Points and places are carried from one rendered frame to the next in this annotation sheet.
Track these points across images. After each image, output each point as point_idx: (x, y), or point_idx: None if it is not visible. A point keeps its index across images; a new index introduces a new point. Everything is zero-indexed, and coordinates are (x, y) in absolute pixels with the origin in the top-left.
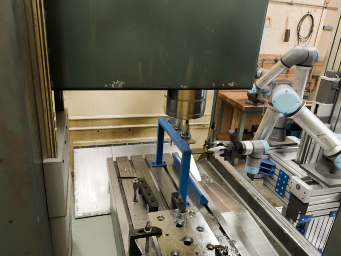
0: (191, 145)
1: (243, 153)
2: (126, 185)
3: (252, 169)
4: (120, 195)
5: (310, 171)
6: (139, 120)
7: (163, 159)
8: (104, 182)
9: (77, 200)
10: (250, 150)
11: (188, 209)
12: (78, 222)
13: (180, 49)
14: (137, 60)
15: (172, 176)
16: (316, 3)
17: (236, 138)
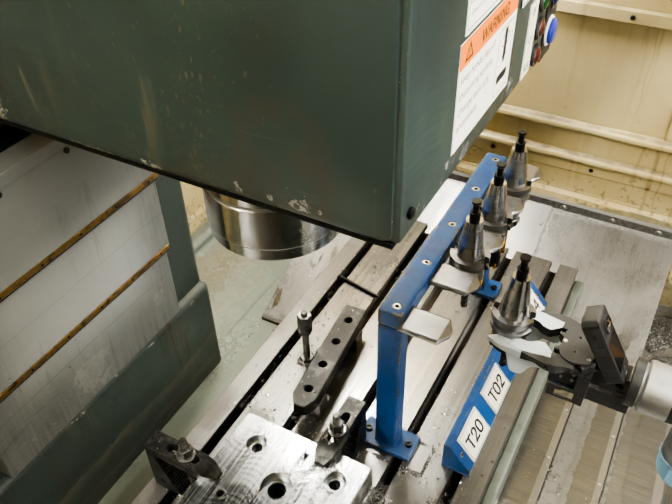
0: None
1: (628, 404)
2: (336, 306)
3: (670, 472)
4: (295, 326)
5: None
6: (525, 128)
7: (507, 276)
8: None
9: (287, 279)
10: (660, 412)
11: (339, 464)
12: (261, 328)
13: (105, 47)
14: (13, 59)
15: (470, 340)
16: None
17: (603, 347)
